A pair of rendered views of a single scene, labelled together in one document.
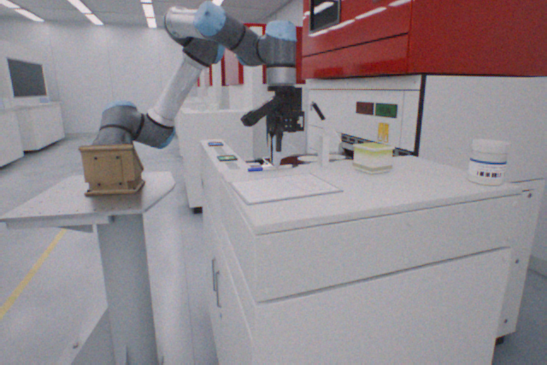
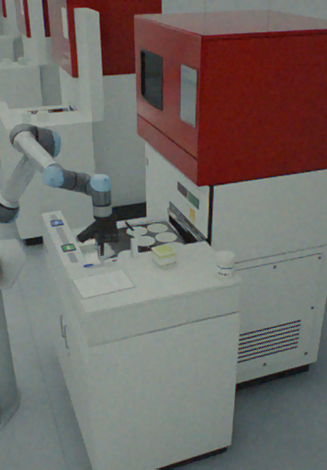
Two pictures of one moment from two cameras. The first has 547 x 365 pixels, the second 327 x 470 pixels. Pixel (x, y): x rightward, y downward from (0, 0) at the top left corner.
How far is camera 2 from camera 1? 1.45 m
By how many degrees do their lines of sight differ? 14
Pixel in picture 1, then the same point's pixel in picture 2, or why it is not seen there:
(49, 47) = not seen: outside the picture
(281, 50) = (100, 197)
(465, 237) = (205, 309)
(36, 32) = not seen: outside the picture
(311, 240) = (113, 318)
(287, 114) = (107, 234)
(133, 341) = (0, 375)
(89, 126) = not seen: outside the picture
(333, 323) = (129, 354)
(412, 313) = (175, 349)
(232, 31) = (68, 184)
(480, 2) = (257, 128)
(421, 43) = (208, 165)
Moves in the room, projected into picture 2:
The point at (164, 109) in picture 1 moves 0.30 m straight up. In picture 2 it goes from (11, 195) to (2, 131)
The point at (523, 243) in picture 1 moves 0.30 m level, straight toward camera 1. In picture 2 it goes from (317, 294) to (289, 320)
